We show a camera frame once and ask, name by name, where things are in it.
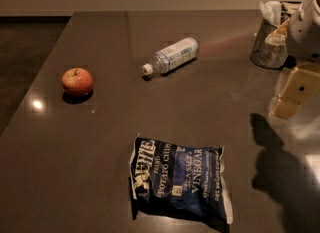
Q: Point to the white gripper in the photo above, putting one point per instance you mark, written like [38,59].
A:
[305,35]

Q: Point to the red apple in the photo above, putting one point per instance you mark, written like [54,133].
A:
[77,82]

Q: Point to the blue kettle chip bag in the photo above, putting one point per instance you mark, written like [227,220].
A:
[180,179]

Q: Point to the metal mesh cup holder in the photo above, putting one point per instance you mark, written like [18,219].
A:
[266,55]

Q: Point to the white crumpled napkin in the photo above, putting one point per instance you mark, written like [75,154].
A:
[271,12]

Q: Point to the clear plastic water bottle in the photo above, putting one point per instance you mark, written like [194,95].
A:
[171,57]

